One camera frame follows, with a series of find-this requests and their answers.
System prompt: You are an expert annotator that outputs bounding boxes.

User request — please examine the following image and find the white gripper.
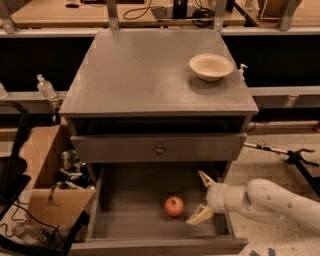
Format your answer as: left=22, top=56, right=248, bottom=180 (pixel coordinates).
left=186, top=170, right=230, bottom=225

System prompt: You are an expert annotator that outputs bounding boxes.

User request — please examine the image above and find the red apple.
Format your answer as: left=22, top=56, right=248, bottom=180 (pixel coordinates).
left=165, top=196, right=184, bottom=217

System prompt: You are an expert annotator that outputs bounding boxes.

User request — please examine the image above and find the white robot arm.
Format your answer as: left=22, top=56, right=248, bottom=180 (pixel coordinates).
left=186, top=171, right=320, bottom=234

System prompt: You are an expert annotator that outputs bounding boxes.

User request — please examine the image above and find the round metal drawer knob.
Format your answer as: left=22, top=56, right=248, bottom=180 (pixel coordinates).
left=155, top=145, right=166, bottom=155

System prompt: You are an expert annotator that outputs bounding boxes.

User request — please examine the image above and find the open grey middle drawer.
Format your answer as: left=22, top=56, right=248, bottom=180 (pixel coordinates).
left=71, top=164, right=248, bottom=256

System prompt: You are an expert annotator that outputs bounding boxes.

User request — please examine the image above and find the closed grey upper drawer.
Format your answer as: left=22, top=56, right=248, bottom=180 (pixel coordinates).
left=71, top=133, right=246, bottom=163

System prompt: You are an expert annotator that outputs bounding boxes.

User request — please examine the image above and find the grey wooden drawer cabinet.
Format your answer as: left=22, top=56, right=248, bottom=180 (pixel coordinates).
left=59, top=28, right=260, bottom=256

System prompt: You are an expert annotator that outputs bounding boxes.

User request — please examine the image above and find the black floor stand tool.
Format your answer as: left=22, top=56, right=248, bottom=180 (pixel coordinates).
left=244, top=143, right=320, bottom=196

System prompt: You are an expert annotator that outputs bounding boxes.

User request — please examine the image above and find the white paper bowl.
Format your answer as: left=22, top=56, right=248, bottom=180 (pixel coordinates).
left=189, top=54, right=233, bottom=82

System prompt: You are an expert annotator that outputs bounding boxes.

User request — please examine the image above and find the small white pump bottle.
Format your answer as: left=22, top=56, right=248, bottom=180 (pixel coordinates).
left=239, top=63, right=248, bottom=81

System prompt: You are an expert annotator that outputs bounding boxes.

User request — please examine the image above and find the brown cardboard box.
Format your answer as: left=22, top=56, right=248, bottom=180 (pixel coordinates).
left=21, top=125, right=96, bottom=227

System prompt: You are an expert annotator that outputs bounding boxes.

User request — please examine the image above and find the black chair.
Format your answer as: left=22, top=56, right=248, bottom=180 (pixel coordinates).
left=0, top=101, right=31, bottom=220

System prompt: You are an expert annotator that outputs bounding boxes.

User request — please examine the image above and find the clear sanitizer bottle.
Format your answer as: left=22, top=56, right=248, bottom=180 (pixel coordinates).
left=37, top=74, right=57, bottom=99

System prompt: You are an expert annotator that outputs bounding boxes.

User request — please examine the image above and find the wooden desk with cables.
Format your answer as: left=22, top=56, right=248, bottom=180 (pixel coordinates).
left=9, top=0, right=247, bottom=29

